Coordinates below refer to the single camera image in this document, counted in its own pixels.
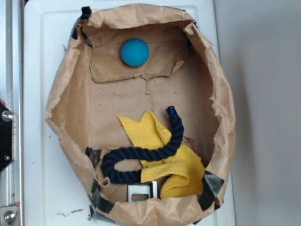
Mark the dark blue rope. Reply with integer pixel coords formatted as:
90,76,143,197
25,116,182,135
101,105,184,185

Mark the yellow cloth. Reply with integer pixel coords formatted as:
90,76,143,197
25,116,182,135
117,111,205,199

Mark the blue ball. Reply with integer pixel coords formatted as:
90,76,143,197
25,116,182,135
120,38,150,67

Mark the brown paper bag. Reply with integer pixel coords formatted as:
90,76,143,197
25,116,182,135
45,3,236,226

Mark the black mounting bracket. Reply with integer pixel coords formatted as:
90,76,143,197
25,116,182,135
0,99,14,173

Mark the aluminium rail frame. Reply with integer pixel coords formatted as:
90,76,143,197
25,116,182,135
0,0,25,226

